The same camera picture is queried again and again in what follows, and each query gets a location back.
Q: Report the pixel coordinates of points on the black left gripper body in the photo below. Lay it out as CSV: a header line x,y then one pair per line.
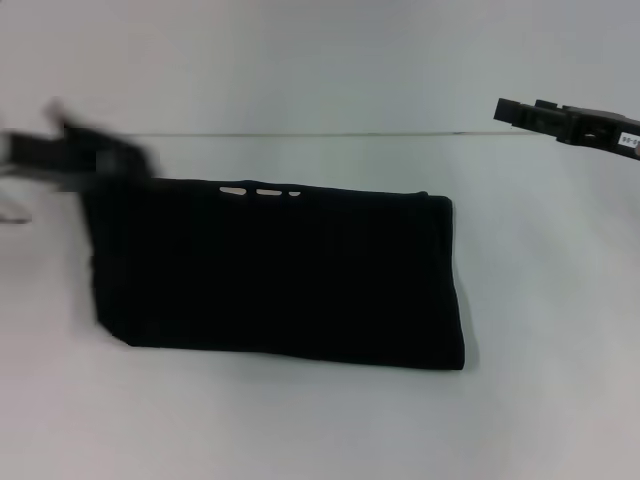
x,y
50,150

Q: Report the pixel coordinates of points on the black t-shirt with white print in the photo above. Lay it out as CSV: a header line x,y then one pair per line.
x,y
280,280

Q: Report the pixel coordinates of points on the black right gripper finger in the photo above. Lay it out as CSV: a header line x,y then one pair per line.
x,y
525,116

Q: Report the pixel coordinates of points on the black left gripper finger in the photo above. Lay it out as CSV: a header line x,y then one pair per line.
x,y
127,160

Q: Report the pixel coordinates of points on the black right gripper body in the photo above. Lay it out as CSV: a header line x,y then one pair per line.
x,y
600,132

